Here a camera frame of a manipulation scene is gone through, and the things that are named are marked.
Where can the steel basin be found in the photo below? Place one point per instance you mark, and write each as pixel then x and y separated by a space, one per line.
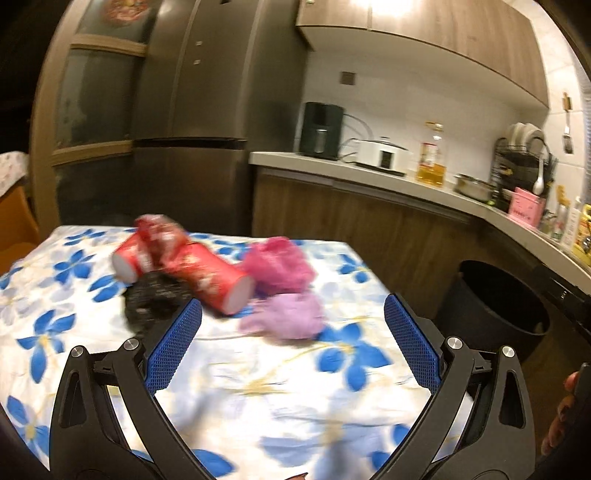
pixel 473 188

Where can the dark steel refrigerator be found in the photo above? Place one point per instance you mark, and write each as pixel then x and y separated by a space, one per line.
pixel 198 115

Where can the cooking oil bottle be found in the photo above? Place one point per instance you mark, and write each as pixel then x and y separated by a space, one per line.
pixel 431 166

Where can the wooden glass door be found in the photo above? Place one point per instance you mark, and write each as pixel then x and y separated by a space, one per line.
pixel 106 48

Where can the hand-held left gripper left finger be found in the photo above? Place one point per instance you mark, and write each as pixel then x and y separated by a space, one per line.
pixel 173 350

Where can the red snack canister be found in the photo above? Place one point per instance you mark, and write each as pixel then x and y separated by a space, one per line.
pixel 207 277
pixel 131 258

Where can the pink utensil holder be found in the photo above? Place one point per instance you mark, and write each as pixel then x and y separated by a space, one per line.
pixel 524 210

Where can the black air fryer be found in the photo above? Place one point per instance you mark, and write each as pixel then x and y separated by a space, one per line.
pixel 321 131

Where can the white electric cooker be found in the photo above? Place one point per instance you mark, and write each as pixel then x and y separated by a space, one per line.
pixel 381 157

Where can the pink plastic bag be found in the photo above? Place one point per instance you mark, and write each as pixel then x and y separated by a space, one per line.
pixel 277 265

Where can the black dish rack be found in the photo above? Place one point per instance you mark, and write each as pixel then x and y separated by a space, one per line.
pixel 508 166

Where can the blue floral blanket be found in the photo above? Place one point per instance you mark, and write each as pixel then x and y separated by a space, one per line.
pixel 277 392

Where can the person's right hand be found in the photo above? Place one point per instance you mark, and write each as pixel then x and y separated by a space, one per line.
pixel 556 424

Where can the light purple plastic bag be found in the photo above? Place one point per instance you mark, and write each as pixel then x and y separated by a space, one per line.
pixel 286 316

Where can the hanging metal spatula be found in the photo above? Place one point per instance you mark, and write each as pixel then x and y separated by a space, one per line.
pixel 568 143

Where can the white ladle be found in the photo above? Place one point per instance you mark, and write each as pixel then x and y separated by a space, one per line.
pixel 538 182

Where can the white patterned cloth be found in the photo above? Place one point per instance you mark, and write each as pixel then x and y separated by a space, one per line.
pixel 11 170

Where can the white plate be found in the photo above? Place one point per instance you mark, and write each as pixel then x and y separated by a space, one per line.
pixel 513 136
pixel 531 136

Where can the black trash bin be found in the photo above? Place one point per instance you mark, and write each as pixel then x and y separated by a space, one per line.
pixel 485 314

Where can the kitchen counter cabinet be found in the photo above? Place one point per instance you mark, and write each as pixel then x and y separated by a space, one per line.
pixel 369 221

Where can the orange wooden chair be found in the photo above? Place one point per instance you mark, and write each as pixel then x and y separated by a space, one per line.
pixel 18 221

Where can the white bottle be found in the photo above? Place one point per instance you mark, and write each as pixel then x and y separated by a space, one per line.
pixel 570 221

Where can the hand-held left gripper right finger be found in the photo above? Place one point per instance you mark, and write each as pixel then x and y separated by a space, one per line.
pixel 413 350

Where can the yellow detergent bottle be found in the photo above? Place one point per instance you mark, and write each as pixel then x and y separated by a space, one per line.
pixel 582 235

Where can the red door decoration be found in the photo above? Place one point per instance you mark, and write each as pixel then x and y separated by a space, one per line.
pixel 127 8

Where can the wooden upper cabinet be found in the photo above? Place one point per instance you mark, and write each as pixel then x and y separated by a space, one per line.
pixel 461 37

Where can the red wrapper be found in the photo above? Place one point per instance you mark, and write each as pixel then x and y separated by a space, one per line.
pixel 159 235

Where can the dark wall socket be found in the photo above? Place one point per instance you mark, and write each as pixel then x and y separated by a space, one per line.
pixel 348 79

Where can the black plastic bag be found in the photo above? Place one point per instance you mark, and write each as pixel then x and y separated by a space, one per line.
pixel 152 300

